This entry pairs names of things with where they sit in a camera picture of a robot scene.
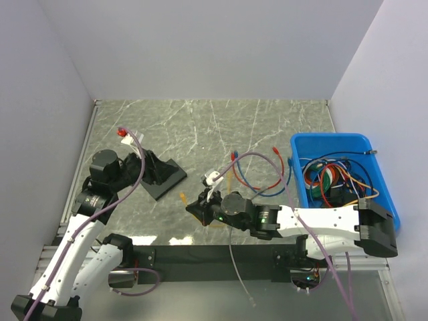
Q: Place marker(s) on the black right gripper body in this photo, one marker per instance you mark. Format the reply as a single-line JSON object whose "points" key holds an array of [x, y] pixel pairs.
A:
{"points": [[212, 209]]}

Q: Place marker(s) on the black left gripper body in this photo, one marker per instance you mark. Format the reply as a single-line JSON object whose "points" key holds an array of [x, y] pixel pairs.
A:
{"points": [[130, 172]]}

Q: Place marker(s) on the black network switch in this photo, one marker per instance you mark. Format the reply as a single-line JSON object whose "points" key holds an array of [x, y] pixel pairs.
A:
{"points": [[160, 176]]}

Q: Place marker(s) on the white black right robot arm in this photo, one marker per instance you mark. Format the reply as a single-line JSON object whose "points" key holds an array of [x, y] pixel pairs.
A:
{"points": [[328, 231]]}

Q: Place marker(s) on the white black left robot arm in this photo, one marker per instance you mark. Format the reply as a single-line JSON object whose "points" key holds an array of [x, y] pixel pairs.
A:
{"points": [[67, 281]]}

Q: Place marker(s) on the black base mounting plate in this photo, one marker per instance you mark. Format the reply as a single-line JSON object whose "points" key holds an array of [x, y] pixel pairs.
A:
{"points": [[231, 272]]}

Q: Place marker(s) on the blue plastic bin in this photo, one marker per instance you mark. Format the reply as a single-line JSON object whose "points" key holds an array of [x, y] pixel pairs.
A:
{"points": [[338, 169]]}

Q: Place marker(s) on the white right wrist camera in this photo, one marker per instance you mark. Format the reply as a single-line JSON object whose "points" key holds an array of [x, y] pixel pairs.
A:
{"points": [[212, 181]]}

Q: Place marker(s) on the aluminium frame rail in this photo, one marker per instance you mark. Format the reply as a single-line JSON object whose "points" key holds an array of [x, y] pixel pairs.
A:
{"points": [[153, 256]]}

